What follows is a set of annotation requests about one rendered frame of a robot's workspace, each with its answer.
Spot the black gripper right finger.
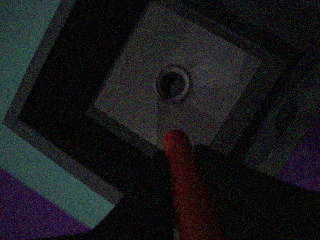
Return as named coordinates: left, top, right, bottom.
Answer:
left=194, top=144, right=320, bottom=240

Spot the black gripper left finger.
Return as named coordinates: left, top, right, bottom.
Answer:
left=30, top=150, right=174, bottom=240

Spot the dark red peg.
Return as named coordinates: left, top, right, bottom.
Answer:
left=163, top=130, right=229, bottom=240

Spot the grey square plate with hole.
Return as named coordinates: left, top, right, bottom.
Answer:
left=94, top=1, right=262, bottom=151

